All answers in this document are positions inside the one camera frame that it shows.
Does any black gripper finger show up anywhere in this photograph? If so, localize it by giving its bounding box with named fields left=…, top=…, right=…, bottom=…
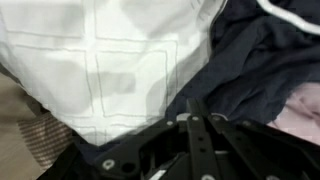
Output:
left=187, top=99, right=222, bottom=180

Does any dark navy hoodie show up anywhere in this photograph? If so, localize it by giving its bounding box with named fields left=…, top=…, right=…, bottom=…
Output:
left=165, top=0, right=320, bottom=124

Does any pink mauve garment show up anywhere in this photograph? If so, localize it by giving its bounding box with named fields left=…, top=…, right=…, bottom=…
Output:
left=269, top=83, right=320, bottom=145

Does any white duvet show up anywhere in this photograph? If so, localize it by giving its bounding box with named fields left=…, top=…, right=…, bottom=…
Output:
left=0, top=0, right=227, bottom=145

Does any striped beige rug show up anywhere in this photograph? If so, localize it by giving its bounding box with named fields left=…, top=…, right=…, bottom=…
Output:
left=18, top=113, right=72, bottom=170

